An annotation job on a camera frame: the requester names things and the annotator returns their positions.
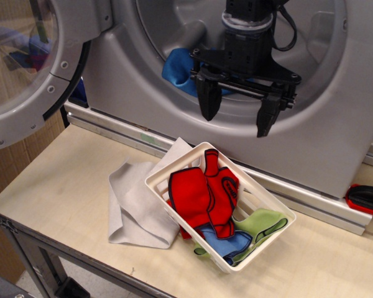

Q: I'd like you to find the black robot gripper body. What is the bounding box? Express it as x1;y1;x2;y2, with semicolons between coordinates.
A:
190;22;302;108

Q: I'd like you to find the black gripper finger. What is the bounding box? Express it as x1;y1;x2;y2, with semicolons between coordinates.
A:
195;68;221;121
256;93;281;138

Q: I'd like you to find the bright blue cloth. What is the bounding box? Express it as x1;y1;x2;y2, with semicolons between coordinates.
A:
161;48;256;99

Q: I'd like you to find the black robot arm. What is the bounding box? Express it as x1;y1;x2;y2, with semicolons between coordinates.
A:
190;1;302;137

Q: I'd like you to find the grey toy washing machine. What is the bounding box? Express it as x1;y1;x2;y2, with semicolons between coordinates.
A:
83;1;373;197

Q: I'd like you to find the red garment with dark trim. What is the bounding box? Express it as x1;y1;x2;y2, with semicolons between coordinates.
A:
168;149;239;239

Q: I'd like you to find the light green garment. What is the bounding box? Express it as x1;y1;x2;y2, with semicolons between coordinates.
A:
197;209;288;266

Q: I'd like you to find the red and black tool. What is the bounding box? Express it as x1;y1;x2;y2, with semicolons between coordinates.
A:
345;184;373;215

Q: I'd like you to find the grey felt cloth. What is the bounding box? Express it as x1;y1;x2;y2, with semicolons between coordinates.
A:
108;138;191;249

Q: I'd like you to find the blue garment in basket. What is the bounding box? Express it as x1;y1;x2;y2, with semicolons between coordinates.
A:
200;225;252;265

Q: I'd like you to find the transparent grey-rimmed washer door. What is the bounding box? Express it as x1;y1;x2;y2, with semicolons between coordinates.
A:
0;1;113;149

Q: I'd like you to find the black caster foot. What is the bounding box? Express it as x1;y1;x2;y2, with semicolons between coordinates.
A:
55;277;91;298

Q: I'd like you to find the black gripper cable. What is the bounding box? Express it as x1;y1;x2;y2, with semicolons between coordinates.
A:
272;0;298;52

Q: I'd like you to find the aluminium extrusion rail base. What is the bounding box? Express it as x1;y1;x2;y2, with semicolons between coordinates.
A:
63;101;373;236

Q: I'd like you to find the aluminium table frame leg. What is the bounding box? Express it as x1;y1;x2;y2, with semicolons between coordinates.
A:
0;210;69;298

